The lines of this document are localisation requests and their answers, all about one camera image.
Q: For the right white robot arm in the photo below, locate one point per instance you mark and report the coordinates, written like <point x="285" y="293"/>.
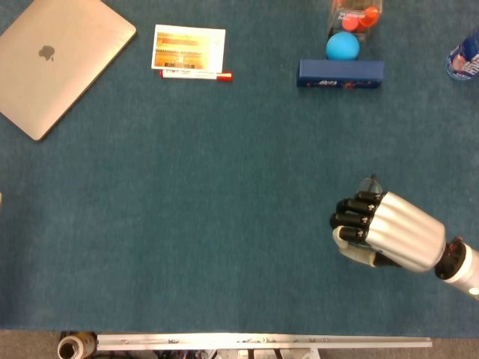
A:
<point x="466" y="267"/>

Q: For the clear plastic box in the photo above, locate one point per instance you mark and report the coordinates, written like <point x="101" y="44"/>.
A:
<point x="370" y="35"/>

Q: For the red plastic cup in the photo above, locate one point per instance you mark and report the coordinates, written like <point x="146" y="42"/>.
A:
<point x="369" y="16"/>

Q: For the aluminium rail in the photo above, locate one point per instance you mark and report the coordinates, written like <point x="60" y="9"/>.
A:
<point x="262" y="341"/>

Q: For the blue ball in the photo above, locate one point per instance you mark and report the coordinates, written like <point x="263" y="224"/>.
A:
<point x="342" y="46"/>

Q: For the orange picture postcard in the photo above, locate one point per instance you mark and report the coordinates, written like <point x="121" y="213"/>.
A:
<point x="187" y="46"/>

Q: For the red round capsule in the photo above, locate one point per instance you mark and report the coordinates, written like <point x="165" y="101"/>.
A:
<point x="350" y="24"/>

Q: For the navy blue rectangular box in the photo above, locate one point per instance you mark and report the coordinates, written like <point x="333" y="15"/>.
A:
<point x="340" y="73"/>

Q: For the silver closed laptop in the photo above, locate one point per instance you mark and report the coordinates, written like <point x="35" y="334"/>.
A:
<point x="56" y="67"/>

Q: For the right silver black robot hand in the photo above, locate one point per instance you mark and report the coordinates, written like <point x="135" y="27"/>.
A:
<point x="404" y="232"/>

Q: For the teal felt table cloth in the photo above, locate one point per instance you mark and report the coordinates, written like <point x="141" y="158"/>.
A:
<point x="209" y="194"/>

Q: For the wire-frame eyeglasses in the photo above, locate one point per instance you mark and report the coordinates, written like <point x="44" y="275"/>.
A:
<point x="368" y="185"/>

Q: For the blue label water bottle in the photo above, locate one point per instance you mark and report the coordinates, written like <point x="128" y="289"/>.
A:
<point x="466" y="56"/>

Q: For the brown tape roll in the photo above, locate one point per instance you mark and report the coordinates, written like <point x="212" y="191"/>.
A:
<point x="80" y="346"/>

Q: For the white marker with red cap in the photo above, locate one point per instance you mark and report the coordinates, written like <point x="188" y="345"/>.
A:
<point x="194" y="75"/>

